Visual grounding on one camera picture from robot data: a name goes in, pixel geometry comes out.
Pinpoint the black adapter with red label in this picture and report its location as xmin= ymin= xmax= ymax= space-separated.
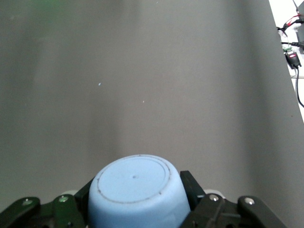
xmin=284 ymin=51 xmax=303 ymax=70

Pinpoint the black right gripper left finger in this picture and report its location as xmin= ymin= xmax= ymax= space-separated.
xmin=0 ymin=178 xmax=96 ymax=228

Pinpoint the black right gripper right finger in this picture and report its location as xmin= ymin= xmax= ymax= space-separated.
xmin=179 ymin=170 xmax=288 ymax=228

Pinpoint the light blue plastic cup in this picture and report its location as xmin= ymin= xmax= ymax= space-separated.
xmin=87 ymin=154 xmax=192 ymax=228

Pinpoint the thin black cable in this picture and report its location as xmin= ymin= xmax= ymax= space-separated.
xmin=295 ymin=66 xmax=304 ymax=108

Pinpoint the red wire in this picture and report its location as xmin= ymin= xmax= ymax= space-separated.
xmin=283 ymin=13 xmax=304 ymax=27

